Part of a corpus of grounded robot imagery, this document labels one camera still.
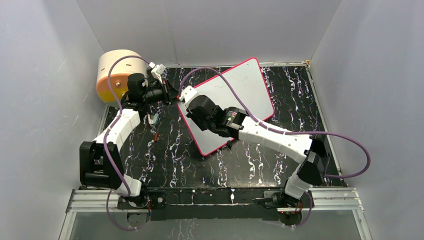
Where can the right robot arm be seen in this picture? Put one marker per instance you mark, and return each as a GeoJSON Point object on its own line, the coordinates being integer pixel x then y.
{"type": "Point", "coordinates": [311, 151]}

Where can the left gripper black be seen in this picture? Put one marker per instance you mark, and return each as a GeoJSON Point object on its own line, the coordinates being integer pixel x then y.
{"type": "Point", "coordinates": [167, 91]}

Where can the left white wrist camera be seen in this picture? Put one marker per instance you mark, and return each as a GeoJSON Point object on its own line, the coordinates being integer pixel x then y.
{"type": "Point", "coordinates": [156, 71]}

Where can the beige orange cylindrical container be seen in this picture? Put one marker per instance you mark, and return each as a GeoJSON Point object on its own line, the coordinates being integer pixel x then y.
{"type": "Point", "coordinates": [114, 67]}

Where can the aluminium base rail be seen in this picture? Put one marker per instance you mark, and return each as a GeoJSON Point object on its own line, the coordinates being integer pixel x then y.
{"type": "Point", "coordinates": [96, 200]}

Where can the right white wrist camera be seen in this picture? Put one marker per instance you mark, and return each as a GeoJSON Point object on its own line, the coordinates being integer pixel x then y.
{"type": "Point", "coordinates": [188, 94]}

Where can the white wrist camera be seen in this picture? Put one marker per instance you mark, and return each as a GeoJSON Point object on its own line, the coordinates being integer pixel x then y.
{"type": "Point", "coordinates": [156, 71]}
{"type": "Point", "coordinates": [188, 94]}

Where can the pink framed whiteboard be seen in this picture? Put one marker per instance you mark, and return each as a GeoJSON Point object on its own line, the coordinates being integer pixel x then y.
{"type": "Point", "coordinates": [249, 84]}

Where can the light blue whiteboard eraser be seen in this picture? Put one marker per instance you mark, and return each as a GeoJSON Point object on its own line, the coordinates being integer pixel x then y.
{"type": "Point", "coordinates": [153, 119]}

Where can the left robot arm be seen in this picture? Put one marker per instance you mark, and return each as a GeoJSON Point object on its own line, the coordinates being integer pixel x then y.
{"type": "Point", "coordinates": [100, 163]}

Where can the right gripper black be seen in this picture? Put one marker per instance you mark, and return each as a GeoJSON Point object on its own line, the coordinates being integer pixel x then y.
{"type": "Point", "coordinates": [191, 115]}

